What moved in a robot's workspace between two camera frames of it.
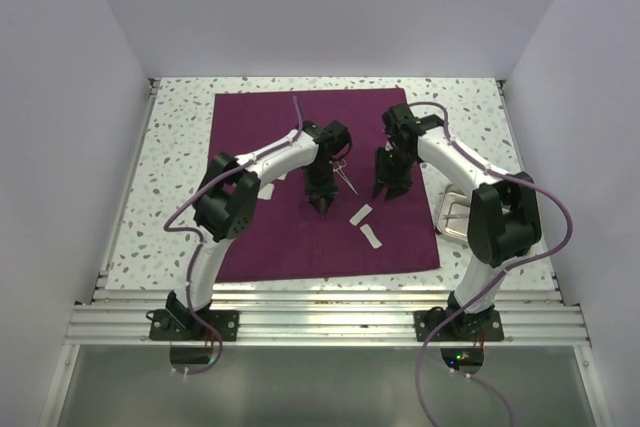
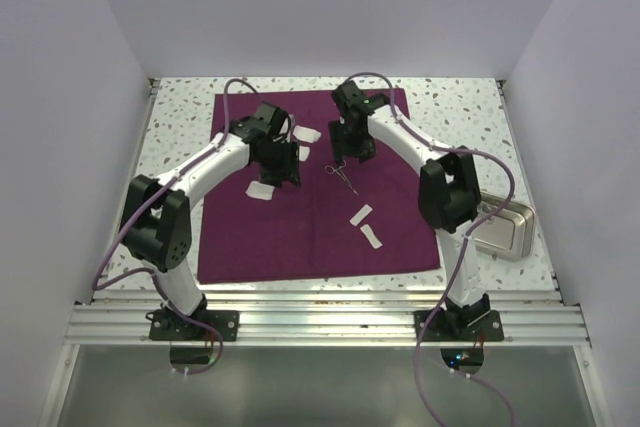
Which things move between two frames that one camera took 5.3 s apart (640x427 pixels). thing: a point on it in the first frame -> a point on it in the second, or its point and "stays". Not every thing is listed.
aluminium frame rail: x=325 y=318 stays
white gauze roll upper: x=361 y=214 stays
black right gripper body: x=394 y=168 -> x=348 y=142
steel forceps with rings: x=340 y=164 stays
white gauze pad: x=266 y=192 stays
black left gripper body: x=319 y=180 -> x=280 y=163
